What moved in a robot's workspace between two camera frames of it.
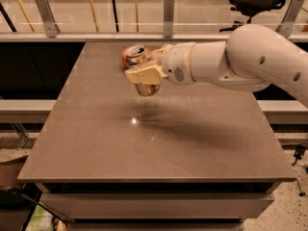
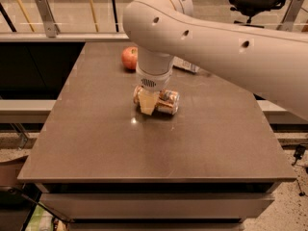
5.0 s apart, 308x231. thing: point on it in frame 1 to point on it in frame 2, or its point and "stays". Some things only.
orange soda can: x=135 y=55 to x=166 y=102
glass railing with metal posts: x=148 y=12 stays
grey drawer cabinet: x=157 y=206 stays
